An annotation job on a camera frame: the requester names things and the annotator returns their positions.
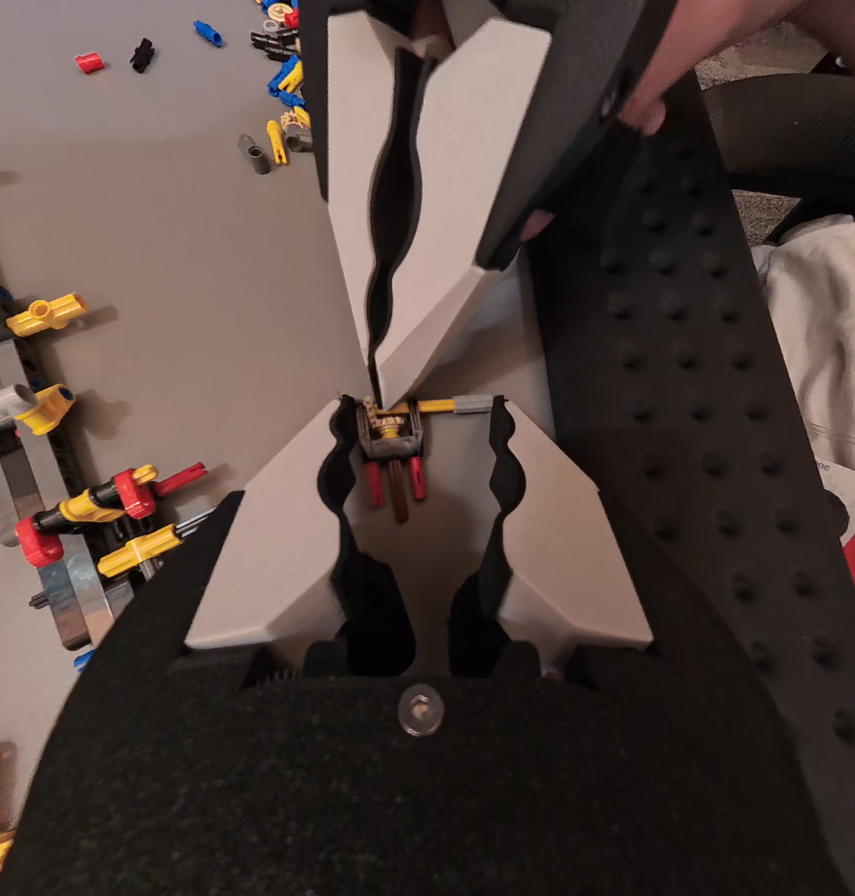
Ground black lego fork red pins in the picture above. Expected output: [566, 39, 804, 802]
[356, 395, 428, 506]

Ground black foam pad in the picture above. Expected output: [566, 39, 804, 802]
[529, 70, 855, 896]

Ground person's right hand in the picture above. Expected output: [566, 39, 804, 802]
[618, 0, 855, 135]

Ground pile of small lego pins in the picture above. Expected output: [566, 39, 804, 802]
[237, 0, 315, 176]

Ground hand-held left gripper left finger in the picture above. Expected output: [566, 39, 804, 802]
[184, 398, 416, 676]

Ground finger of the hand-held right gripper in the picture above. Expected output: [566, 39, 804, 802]
[326, 9, 428, 410]
[378, 16, 553, 410]

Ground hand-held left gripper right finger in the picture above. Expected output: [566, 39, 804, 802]
[447, 395, 654, 676]

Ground long grey lego beam assembly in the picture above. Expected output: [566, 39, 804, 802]
[0, 283, 218, 673]

